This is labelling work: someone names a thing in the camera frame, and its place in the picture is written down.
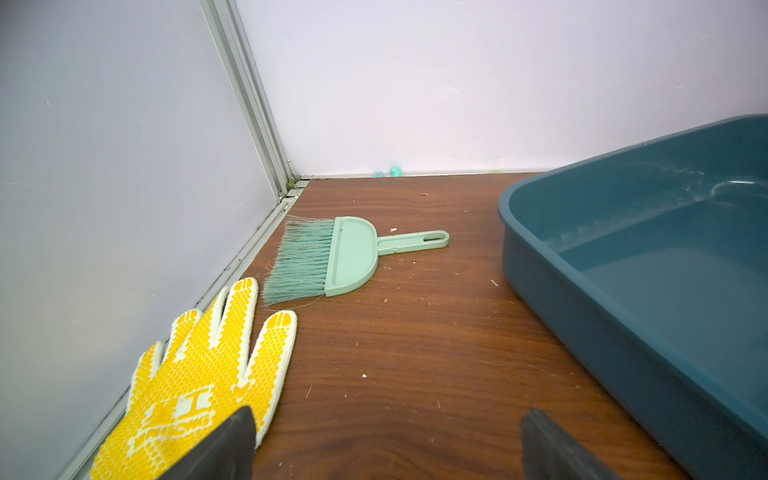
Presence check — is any teal plastic storage box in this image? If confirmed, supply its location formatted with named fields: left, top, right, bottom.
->
left=498, top=114, right=767, bottom=479

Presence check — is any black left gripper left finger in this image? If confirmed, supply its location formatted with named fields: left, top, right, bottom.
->
left=160, top=406, right=257, bottom=480

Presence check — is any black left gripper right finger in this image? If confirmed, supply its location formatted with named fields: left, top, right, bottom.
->
left=520, top=408, right=620, bottom=480

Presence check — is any mint green hand brush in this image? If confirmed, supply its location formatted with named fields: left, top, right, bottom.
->
left=262, top=216, right=450, bottom=305

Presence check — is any yellow white work glove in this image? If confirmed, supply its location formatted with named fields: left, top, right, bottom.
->
left=90, top=278, right=298, bottom=479

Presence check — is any small teal debris piece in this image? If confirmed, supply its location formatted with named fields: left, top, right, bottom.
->
left=372, top=165, right=403, bottom=178

